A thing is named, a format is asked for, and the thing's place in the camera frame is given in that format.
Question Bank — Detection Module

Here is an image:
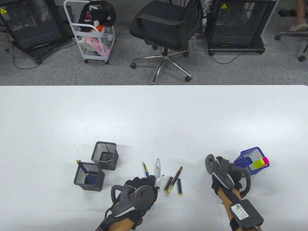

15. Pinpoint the person's left hand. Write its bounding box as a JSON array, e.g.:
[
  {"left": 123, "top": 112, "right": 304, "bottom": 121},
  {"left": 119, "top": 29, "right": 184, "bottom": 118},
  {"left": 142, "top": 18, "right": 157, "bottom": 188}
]
[{"left": 124, "top": 175, "right": 159, "bottom": 225}]

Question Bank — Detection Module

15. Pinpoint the person's right hand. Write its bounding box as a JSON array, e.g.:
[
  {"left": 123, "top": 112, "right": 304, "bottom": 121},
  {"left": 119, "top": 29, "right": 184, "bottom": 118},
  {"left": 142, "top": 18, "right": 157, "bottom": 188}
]
[{"left": 211, "top": 156, "right": 246, "bottom": 198}]

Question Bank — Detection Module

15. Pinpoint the black fountain pen cap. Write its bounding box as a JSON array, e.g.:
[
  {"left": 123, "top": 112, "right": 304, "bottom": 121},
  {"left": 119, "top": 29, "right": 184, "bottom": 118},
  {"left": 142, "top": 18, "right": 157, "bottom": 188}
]
[{"left": 164, "top": 176, "right": 174, "bottom": 193}]

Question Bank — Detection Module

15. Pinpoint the black gold fountain pen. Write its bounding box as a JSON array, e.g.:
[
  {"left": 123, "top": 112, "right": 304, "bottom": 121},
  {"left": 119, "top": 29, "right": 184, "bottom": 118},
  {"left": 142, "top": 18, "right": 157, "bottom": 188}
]
[{"left": 166, "top": 166, "right": 183, "bottom": 197}]

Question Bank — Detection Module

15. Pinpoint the person's left forearm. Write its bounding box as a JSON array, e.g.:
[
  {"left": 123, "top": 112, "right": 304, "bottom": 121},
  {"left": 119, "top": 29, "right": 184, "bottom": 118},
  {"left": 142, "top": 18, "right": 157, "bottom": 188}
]
[{"left": 108, "top": 215, "right": 135, "bottom": 231}]

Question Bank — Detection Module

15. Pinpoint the person's right forearm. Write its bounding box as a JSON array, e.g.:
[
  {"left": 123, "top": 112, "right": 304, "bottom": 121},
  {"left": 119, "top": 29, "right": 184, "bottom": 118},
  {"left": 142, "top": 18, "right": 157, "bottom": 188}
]
[{"left": 217, "top": 188, "right": 242, "bottom": 228}]

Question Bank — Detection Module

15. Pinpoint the black forearm sensor box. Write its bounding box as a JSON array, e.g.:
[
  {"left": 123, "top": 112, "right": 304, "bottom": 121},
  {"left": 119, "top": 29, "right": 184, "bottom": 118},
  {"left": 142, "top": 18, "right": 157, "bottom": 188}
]
[{"left": 229, "top": 199, "right": 264, "bottom": 230}]

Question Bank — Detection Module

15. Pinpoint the blue mesh pen holder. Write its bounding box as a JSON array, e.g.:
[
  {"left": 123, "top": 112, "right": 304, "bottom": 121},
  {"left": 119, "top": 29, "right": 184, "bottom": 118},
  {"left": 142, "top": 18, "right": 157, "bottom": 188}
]
[{"left": 233, "top": 147, "right": 270, "bottom": 176}]

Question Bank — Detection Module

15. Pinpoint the black mesh pen holder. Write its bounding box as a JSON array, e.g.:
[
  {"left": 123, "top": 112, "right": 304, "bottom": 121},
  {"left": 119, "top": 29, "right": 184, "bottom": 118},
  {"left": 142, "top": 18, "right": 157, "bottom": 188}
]
[
  {"left": 91, "top": 141, "right": 119, "bottom": 171},
  {"left": 74, "top": 162, "right": 105, "bottom": 192}
]

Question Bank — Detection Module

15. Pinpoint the grey handheld controller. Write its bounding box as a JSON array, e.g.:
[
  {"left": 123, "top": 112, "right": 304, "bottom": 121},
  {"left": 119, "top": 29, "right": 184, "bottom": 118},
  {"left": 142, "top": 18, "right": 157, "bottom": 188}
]
[
  {"left": 111, "top": 184, "right": 155, "bottom": 218},
  {"left": 205, "top": 154, "right": 251, "bottom": 193}
]

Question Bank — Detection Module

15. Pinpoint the black office chair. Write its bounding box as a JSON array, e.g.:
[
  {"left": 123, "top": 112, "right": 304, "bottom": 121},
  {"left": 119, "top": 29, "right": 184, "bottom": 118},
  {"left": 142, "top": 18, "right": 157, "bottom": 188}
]
[
  {"left": 275, "top": 30, "right": 308, "bottom": 62},
  {"left": 129, "top": 0, "right": 201, "bottom": 85}
]

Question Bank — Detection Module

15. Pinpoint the pink bag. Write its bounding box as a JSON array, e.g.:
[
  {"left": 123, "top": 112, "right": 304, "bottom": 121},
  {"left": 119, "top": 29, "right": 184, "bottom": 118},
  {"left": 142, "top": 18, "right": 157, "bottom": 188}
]
[{"left": 85, "top": 37, "right": 110, "bottom": 56}]

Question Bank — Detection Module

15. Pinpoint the black mesh cabinet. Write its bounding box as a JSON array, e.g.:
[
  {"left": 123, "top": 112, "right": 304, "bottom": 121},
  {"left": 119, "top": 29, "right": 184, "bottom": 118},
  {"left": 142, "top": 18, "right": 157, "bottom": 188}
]
[
  {"left": 206, "top": 0, "right": 277, "bottom": 56},
  {"left": 0, "top": 0, "right": 74, "bottom": 64}
]

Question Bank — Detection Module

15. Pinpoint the white plastic bag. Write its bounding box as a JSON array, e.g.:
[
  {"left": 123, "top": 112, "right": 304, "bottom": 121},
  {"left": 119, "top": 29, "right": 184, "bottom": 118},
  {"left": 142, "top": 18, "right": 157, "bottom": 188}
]
[{"left": 77, "top": 36, "right": 90, "bottom": 51}]

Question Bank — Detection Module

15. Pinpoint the beige slipper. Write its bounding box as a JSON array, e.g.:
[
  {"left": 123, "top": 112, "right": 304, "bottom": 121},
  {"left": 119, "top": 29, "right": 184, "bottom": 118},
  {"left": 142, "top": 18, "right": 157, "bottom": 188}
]
[{"left": 288, "top": 23, "right": 308, "bottom": 32}]

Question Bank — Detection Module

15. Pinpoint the white rolling cart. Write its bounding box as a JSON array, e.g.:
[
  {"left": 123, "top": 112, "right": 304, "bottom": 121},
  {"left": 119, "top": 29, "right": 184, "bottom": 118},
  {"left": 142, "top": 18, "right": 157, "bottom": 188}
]
[{"left": 63, "top": 0, "right": 116, "bottom": 65}]

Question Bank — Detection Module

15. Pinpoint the black power strip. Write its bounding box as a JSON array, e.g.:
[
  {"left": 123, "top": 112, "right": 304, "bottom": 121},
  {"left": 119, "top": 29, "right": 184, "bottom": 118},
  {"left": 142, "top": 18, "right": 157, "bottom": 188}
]
[{"left": 278, "top": 8, "right": 299, "bottom": 17}]

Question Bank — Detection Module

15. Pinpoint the black bag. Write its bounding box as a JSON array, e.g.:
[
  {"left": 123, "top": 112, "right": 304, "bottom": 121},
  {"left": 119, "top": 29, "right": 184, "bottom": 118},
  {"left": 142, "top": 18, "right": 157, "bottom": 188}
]
[{"left": 81, "top": 0, "right": 116, "bottom": 27}]

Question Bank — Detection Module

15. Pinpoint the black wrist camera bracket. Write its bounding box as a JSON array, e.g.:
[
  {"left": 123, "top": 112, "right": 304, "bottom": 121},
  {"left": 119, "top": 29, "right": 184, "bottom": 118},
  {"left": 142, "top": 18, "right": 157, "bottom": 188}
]
[{"left": 131, "top": 212, "right": 145, "bottom": 230}]

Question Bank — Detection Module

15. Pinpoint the black forearm strap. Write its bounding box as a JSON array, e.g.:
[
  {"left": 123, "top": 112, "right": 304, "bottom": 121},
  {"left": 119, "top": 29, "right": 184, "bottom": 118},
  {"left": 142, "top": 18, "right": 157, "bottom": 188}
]
[
  {"left": 95, "top": 208, "right": 115, "bottom": 231},
  {"left": 229, "top": 215, "right": 242, "bottom": 231}
]

